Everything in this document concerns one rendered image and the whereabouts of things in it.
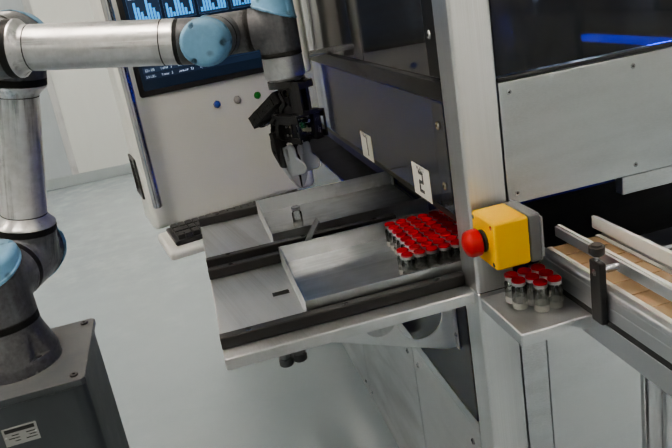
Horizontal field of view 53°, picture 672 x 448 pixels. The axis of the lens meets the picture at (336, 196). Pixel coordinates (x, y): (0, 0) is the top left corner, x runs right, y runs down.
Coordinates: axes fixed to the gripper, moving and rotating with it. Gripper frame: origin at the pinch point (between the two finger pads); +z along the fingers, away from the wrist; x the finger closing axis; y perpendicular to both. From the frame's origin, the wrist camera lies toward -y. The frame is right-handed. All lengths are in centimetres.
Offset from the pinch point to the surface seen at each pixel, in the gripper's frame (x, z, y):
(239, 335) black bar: -32.2, 12.5, 18.8
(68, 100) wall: 171, 26, -504
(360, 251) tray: 2.4, 14.1, 11.9
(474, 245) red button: -9.2, 2.3, 46.6
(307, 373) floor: 55, 102, -81
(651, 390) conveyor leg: -1, 23, 67
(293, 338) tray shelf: -26.7, 14.3, 24.5
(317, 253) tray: -2.2, 13.9, 4.6
